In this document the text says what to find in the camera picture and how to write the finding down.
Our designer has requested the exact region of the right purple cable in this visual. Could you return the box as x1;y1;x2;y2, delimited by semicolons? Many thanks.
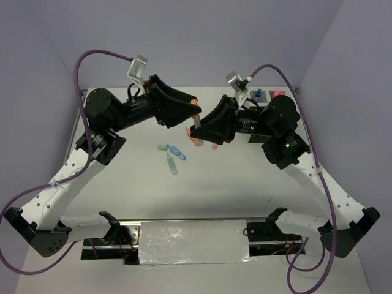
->
250;64;337;293

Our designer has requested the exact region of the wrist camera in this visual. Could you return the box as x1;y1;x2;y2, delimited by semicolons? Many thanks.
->
226;71;252;107
127;55;148;89

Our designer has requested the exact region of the blue cap clear bottle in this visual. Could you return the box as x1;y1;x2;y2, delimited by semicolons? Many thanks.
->
254;89;263;102

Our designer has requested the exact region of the green highlighter cap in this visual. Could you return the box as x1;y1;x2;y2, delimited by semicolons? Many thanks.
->
157;144;168;151

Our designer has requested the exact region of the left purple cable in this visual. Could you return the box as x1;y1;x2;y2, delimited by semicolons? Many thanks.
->
0;49;132;274

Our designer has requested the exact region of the orange tip grey highlighter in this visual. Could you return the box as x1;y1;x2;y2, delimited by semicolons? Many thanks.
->
194;115;204;146

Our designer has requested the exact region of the black slotted organizer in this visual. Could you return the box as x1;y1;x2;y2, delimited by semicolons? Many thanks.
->
249;107;300;143

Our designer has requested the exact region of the green highlighter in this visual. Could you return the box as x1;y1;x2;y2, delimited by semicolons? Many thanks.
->
167;154;178;175

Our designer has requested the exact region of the blue highlighter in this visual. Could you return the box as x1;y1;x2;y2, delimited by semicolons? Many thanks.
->
167;145;186;161

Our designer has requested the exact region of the pink cap glue bottle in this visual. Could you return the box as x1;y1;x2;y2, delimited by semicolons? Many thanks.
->
272;91;285;98

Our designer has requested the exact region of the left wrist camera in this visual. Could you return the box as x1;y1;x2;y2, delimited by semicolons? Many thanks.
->
127;55;148;89

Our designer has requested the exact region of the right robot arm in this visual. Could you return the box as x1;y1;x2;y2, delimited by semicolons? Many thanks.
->
190;95;380;258

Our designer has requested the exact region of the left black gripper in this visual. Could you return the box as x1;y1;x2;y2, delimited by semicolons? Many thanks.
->
109;74;201;133

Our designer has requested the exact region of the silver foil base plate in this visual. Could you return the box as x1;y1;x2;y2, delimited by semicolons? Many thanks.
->
138;220;252;265

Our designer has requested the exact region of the purple cable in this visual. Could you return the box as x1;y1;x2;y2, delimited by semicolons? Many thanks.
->
0;49;132;274
250;64;337;293

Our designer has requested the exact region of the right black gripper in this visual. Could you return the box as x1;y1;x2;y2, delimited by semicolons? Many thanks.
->
189;94;276;144

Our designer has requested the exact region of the white two-cell organizer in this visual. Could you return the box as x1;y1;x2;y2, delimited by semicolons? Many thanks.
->
248;89;286;107

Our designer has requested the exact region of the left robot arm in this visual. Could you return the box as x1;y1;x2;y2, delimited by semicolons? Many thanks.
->
4;75;201;258

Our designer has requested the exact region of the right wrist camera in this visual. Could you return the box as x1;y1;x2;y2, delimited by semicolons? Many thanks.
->
226;71;252;107

